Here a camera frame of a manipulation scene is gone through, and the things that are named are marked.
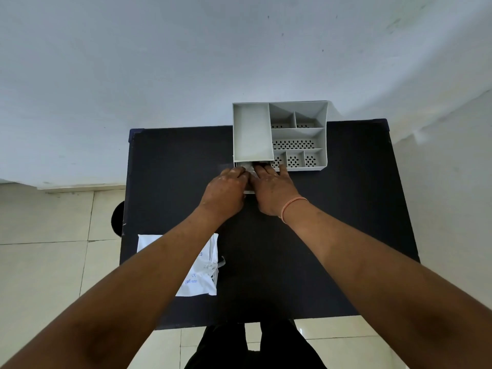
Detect person's left hand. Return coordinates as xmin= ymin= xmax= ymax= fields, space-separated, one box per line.
xmin=198 ymin=167 xmax=251 ymax=224

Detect black round object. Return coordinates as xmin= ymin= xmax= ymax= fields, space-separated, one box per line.
xmin=111 ymin=201 xmax=126 ymax=237

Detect person's left forearm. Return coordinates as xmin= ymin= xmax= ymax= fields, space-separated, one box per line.
xmin=0 ymin=205 xmax=247 ymax=369

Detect small grey organizer drawer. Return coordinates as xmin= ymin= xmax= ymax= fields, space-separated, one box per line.
xmin=235 ymin=161 xmax=272 ymax=195

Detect person's right hand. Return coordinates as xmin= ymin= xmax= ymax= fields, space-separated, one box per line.
xmin=249 ymin=164 xmax=309 ymax=218

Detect orange wrist band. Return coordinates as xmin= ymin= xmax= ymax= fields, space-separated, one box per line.
xmin=280 ymin=196 xmax=309 ymax=225

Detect grey compartment organizer box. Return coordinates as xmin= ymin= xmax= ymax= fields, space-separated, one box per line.
xmin=232 ymin=100 xmax=329 ymax=172

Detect person's black trousers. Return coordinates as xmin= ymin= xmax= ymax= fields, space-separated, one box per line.
xmin=184 ymin=320 xmax=327 ymax=369

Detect person's right forearm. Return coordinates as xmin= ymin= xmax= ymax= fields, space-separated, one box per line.
xmin=282 ymin=198 xmax=492 ymax=369

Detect white plastic bag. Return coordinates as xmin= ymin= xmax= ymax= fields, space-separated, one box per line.
xmin=137 ymin=233 xmax=226 ymax=297

